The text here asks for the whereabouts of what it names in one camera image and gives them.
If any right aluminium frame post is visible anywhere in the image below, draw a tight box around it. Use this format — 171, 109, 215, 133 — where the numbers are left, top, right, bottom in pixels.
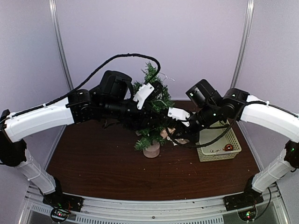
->
230, 0, 255, 88

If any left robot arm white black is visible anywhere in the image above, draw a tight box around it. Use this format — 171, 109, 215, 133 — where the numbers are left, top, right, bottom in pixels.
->
0, 70, 163, 207

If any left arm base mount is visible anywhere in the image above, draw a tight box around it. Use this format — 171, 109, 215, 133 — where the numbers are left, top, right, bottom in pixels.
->
43, 178, 84, 212

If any left black cable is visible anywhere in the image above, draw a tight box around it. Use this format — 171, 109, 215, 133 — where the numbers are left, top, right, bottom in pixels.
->
9, 53, 162, 117

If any right black cable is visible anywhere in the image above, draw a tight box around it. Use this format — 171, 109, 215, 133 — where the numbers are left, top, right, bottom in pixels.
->
167, 100, 268, 149

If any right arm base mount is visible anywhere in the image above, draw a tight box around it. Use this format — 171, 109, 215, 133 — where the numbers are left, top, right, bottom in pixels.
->
223, 178, 264, 211

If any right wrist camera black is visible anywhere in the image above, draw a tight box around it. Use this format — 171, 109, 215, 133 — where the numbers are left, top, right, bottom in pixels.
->
167, 107, 193, 127

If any small green christmas tree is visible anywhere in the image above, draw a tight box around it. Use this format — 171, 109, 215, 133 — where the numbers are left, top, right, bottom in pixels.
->
122, 62, 174, 158

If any front aluminium rail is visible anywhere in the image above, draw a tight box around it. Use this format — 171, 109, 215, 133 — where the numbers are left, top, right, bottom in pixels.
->
23, 179, 285, 224

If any aluminium frame post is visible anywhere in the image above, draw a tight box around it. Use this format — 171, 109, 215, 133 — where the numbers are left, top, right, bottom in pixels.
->
230, 0, 255, 88
49, 0, 74, 91

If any left aluminium frame post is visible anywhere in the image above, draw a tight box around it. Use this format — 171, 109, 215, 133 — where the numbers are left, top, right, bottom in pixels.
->
49, 0, 74, 91

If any red bauble ornament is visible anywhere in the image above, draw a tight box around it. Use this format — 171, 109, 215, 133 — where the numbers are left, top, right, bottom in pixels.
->
223, 144, 234, 151

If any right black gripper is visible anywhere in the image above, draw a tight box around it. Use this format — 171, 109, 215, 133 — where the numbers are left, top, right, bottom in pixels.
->
171, 103, 220, 143

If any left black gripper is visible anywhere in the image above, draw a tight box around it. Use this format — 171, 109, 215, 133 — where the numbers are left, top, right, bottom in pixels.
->
101, 98, 164, 131

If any black cable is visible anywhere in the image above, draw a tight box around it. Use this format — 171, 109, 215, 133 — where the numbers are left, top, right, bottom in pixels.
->
167, 100, 268, 149
9, 53, 162, 117

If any beige plastic basket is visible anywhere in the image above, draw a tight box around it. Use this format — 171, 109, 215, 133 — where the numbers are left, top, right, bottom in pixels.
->
197, 128, 242, 162

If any white round ornament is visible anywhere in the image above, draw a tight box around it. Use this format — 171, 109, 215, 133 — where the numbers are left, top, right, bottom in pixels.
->
160, 128, 190, 146

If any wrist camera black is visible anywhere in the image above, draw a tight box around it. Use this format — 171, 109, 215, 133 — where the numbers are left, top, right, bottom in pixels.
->
133, 82, 163, 110
167, 107, 193, 127

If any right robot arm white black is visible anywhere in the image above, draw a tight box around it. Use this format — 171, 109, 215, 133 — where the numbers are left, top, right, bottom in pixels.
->
168, 79, 299, 206

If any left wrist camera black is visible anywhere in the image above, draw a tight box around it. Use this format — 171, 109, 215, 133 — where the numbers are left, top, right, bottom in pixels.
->
133, 82, 163, 110

